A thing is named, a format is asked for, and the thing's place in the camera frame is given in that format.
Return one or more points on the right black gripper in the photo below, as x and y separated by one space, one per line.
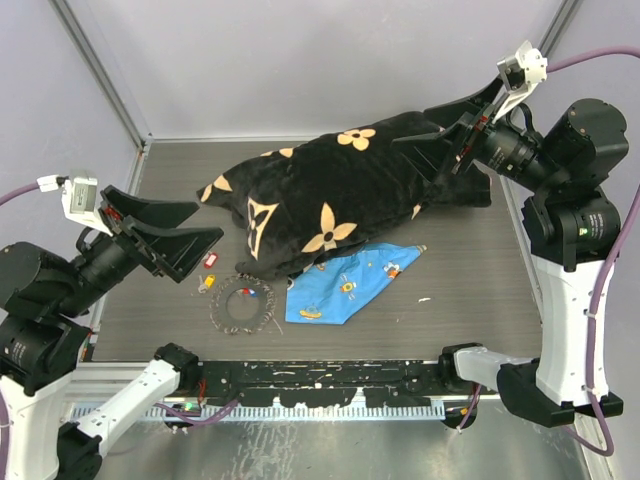
430 152

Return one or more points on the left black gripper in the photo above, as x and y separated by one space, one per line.
165 248

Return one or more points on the yellow key tag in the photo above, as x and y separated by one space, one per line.
206 283

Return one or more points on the large metal keyring with rings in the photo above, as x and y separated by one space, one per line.
233 313

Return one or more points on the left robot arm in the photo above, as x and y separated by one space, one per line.
44 294

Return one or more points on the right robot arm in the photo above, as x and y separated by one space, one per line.
573 231

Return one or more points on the black floral plush pillow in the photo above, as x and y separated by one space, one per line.
304 205

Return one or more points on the blue cartoon print cloth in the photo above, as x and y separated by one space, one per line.
331 292

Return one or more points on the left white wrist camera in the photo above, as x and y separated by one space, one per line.
79 194

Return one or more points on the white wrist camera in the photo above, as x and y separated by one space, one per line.
79 194
520 74

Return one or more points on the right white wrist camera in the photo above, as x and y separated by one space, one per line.
520 74

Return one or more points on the white slotted cable duct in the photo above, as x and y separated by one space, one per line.
356 411

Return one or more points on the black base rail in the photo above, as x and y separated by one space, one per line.
393 383

